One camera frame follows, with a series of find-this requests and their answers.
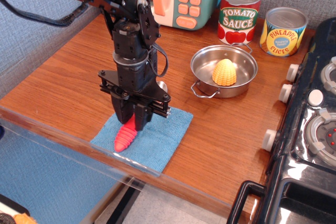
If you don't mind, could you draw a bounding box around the orange object at corner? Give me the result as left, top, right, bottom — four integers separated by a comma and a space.
13, 213, 37, 224

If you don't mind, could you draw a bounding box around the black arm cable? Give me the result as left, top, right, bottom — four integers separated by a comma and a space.
0, 0, 89, 27

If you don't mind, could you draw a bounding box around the white stove knob middle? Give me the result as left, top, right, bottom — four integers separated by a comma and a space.
278, 84, 292, 103

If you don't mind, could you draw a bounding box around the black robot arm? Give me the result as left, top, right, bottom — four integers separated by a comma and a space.
78, 0, 171, 131

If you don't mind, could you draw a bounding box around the small steel pot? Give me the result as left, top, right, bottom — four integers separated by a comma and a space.
191, 43, 258, 99

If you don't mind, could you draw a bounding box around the black toy stove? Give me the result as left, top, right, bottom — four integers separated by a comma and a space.
227, 18, 335, 223

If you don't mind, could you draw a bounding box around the white stove knob lower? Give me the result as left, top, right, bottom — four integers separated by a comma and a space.
262, 129, 277, 152

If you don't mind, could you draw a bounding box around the metal spoon with red handle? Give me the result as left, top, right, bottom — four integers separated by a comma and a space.
111, 83, 171, 152

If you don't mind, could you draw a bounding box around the blue cloth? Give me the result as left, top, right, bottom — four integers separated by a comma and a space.
90, 108, 193, 176

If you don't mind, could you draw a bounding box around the tomato sauce can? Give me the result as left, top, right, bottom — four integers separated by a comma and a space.
217, 0, 261, 45

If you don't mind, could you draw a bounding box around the clear acrylic barrier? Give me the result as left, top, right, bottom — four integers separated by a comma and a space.
1, 106, 231, 219

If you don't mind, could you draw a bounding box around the white stove knob upper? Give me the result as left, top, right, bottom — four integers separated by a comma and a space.
286, 64, 300, 82

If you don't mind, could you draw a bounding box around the pineapple slices can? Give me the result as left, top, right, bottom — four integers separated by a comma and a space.
259, 7, 308, 57

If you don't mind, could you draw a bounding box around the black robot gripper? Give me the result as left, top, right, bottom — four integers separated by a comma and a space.
98, 49, 169, 131

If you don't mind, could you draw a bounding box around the white stove knob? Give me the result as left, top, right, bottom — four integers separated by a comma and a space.
262, 129, 277, 152
278, 84, 292, 103
286, 64, 300, 82

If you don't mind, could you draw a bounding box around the yellow toy corn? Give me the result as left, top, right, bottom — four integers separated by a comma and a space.
212, 59, 237, 87

